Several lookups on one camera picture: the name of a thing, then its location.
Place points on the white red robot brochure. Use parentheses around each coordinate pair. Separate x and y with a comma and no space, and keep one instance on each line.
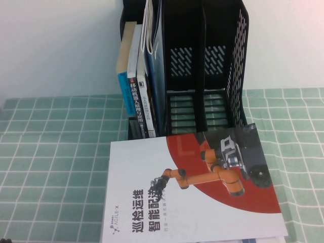
(152,164)

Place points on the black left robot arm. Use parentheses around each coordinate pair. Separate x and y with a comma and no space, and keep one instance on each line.
(5,240)

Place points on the white spine book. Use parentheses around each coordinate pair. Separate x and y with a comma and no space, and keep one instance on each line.
(146,108)

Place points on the dark blue book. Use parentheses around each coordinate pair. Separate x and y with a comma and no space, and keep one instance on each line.
(158,88)

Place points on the black mesh book holder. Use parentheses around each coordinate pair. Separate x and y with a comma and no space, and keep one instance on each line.
(182,25)

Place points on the white car suspension book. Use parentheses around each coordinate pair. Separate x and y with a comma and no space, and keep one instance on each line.
(249,241)

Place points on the plain white book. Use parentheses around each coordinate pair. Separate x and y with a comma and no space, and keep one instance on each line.
(278,240)

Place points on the thin white magazine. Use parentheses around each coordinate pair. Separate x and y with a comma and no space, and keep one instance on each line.
(148,25)

